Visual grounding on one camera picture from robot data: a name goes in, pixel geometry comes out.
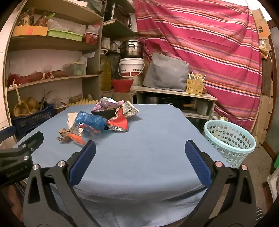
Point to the red silver foil wrapper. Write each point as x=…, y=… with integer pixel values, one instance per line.
x=118, y=123

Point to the silver printed wrapper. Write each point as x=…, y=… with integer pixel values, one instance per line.
x=130, y=110

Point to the cardboard sheet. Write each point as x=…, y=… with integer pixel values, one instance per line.
x=261, y=24

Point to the red plastic basin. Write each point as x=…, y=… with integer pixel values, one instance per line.
x=122, y=85

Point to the light blue plastic basket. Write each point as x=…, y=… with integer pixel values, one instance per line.
x=239, y=150

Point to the blue plastic bag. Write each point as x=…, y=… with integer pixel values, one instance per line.
x=91, y=120

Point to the yellow box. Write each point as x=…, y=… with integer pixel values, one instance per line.
x=30, y=31

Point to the wooden shelf unit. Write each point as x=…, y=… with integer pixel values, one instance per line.
x=54, y=41

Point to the purple silver foil wrapper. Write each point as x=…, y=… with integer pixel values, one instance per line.
x=104, y=103

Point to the blue plastic crate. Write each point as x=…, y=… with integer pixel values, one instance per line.
x=32, y=122

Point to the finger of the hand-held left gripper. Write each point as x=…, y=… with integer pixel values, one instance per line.
x=32, y=140
x=7, y=132

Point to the red net bag of sweet potatoes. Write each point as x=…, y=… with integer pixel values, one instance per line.
x=32, y=76

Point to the white plastic bucket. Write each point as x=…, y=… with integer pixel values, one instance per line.
x=130, y=66

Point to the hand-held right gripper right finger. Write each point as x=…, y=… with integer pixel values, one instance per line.
x=198, y=161

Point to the large metal pot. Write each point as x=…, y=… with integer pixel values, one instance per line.
x=131, y=49

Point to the orange snack packet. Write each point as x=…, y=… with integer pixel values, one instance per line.
x=77, y=138

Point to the woven basket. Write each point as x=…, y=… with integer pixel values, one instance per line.
x=20, y=111

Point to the low wooden cabinet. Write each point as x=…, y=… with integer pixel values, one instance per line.
x=174, y=92

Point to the clear cartoon print packet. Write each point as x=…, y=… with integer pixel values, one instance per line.
x=81, y=129

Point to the person's left hand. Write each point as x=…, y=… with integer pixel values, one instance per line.
x=15, y=203

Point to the yellow utensil holder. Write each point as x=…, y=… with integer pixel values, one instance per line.
x=195, y=87

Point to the brown wrapper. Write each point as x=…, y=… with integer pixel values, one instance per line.
x=63, y=133

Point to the clear plastic container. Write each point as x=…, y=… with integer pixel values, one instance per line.
x=75, y=68

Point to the yellow oil bottle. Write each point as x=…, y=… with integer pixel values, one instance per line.
x=105, y=69

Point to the red striped cloth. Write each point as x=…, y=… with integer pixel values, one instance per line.
x=207, y=54

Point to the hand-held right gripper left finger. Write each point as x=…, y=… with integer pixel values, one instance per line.
x=81, y=163

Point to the green plastic tray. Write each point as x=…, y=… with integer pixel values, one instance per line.
x=65, y=35

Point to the cardboard box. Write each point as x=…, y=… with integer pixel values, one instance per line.
x=122, y=97

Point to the small red basket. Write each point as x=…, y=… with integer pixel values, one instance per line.
x=91, y=38

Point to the white wrapper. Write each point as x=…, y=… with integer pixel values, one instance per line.
x=71, y=120

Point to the blue tablecloth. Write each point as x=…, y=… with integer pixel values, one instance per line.
x=141, y=152

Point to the yellow foam pad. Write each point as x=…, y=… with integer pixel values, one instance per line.
x=82, y=102

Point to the small steel pot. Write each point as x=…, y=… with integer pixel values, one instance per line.
x=152, y=100

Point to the black pan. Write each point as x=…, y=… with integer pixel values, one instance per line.
x=171, y=102

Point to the grey fabric bag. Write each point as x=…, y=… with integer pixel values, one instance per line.
x=165, y=72

